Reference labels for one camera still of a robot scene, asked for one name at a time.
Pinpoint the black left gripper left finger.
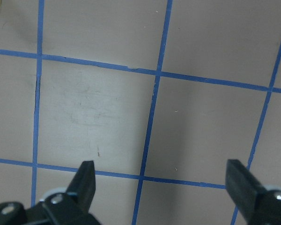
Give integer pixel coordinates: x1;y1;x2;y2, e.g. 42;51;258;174
0;161;101;225

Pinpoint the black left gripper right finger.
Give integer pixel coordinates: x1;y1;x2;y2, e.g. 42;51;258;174
225;159;281;225

